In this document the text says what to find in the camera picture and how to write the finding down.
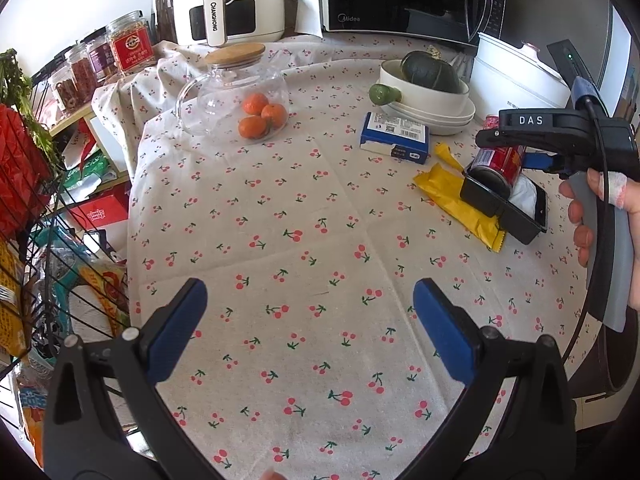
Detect person's right hand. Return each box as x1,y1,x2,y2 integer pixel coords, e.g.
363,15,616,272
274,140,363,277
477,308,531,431
558,169,629,269

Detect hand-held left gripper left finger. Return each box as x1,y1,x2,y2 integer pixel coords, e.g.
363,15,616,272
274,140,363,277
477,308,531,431
42,278,226,480

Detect cherry print tablecloth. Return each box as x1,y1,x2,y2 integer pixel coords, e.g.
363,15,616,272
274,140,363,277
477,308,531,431
92,32,603,480

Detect orange tangerine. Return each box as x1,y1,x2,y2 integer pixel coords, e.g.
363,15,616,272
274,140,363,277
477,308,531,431
238,116,267,141
243,92,270,115
261,103,289,126

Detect white electric pot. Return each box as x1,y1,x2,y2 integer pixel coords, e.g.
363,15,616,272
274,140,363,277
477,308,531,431
471,32,572,111

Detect glass vase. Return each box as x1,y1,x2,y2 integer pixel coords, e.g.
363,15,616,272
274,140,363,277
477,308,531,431
147,0,178,45

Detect red drink can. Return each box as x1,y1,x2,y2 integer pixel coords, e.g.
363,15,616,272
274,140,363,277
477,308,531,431
472,144,527,200

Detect green leafy vegetable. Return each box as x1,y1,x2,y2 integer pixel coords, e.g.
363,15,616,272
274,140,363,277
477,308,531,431
0,49,60,167

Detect white bowl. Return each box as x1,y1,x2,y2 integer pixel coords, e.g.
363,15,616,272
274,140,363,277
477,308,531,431
378,59,471,114

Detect blue and white box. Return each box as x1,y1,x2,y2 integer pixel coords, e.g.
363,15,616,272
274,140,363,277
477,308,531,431
359,111,431,165

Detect yellow packet wrapper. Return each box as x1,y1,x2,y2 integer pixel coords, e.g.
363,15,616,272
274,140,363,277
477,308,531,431
412,142,509,254

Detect white napkin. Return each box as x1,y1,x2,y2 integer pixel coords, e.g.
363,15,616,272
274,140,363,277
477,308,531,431
507,175,539,222

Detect black plastic tray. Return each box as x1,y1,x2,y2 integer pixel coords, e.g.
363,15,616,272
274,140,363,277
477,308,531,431
459,162,549,246

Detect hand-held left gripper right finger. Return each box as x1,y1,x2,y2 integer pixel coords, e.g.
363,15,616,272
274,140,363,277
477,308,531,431
400,278,578,480

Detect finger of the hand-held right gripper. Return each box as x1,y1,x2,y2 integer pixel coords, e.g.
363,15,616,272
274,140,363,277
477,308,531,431
522,152,571,179
546,38,609,121

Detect red label jar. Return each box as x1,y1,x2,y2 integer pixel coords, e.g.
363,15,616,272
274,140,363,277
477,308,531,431
106,11,154,78

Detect red box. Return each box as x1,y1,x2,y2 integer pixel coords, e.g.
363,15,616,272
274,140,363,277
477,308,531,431
69,194,130,232

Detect wooden shelf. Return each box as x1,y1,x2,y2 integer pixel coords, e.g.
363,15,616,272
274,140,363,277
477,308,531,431
46,104,132,192

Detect red snack packets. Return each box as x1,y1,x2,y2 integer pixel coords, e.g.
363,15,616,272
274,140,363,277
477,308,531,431
0,104,54,235

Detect brown waste bin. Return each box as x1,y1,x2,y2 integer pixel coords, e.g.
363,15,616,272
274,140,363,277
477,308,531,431
567,305,640,402

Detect white air fryer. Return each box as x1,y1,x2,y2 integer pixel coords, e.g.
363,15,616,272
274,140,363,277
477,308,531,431
169,0,287,48

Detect black wire rack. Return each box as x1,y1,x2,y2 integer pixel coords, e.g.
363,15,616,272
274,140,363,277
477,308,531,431
0,80,135,373

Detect dark green pumpkin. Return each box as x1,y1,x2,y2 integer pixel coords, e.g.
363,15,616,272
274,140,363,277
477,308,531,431
400,50,464,94

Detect dark lid spice jar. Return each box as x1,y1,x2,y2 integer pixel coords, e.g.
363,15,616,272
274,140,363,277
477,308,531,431
84,37,117,82
49,67,79,114
64,45,97,97

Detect glass teapot with bamboo lid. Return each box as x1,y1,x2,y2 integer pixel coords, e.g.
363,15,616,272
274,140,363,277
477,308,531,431
175,42,291,145

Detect grey refrigerator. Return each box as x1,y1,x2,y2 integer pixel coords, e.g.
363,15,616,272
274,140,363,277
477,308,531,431
596,7,635,113

